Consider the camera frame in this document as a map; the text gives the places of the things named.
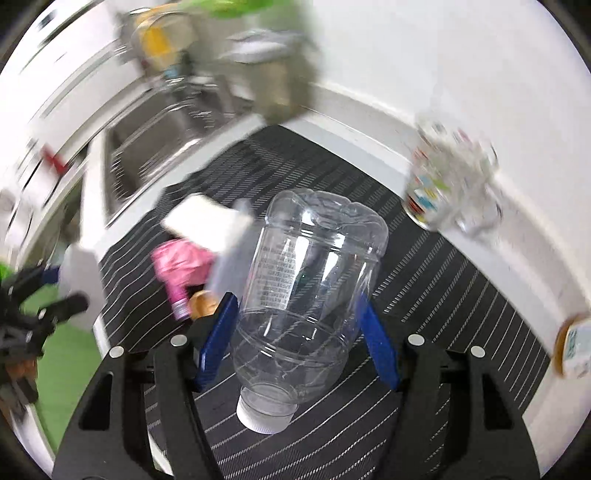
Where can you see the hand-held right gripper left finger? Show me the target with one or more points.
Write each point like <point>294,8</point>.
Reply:
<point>217,341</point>

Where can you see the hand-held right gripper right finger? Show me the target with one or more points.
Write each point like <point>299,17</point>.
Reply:
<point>378,346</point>

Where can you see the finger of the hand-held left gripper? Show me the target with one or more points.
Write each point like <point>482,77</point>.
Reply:
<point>44,277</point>
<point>69,305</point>

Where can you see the clear plastic bottle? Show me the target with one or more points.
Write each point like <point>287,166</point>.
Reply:
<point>314,277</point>

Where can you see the white loofah sponge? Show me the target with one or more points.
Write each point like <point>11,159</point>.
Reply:
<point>198,221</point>

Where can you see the black striped mat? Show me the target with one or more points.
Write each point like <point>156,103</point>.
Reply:
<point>438,300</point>

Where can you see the pale plastic wrapper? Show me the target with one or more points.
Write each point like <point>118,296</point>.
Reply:
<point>228,263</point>

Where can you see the pink wrapper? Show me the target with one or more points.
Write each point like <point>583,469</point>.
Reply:
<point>180,267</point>

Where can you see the red item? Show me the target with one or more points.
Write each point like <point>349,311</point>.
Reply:
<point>53,159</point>

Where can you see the steel sink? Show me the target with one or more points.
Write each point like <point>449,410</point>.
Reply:
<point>152,138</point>

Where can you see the clear plastic packet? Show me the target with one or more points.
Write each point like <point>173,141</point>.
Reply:
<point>438,180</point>

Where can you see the round jar with label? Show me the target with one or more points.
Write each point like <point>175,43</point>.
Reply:
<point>572,348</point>

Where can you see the white cabinet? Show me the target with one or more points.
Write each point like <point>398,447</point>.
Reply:
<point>60,69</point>

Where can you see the yellow hanging item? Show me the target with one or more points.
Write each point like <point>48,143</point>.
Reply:
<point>159,44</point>

